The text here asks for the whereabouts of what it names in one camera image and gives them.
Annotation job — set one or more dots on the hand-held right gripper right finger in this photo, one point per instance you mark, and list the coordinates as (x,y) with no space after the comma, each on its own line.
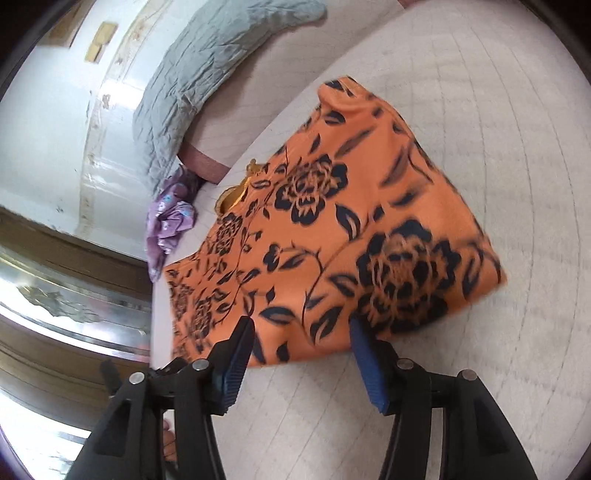
(369,369)

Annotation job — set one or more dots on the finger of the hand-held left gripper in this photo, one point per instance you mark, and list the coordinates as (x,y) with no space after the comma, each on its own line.
(110,374)

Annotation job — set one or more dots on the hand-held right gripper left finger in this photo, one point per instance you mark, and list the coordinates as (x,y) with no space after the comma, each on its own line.
(231,364)

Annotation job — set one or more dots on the orange black floral garment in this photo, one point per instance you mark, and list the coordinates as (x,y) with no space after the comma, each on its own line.
(360,207)

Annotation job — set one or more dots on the wooden stained glass door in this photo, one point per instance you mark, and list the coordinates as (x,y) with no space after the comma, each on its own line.
(69,286)

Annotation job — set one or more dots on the purple floral garment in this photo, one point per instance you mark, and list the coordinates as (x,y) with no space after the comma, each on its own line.
(166,221)

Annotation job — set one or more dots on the pink quilted sofa bed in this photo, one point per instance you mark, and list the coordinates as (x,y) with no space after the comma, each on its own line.
(508,138)

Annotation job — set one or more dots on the grey quilted pillow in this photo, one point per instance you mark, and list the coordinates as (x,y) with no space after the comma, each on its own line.
(198,83)

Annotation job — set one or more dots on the yellowed light switch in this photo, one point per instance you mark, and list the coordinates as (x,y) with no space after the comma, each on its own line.
(101,33)
(94,51)

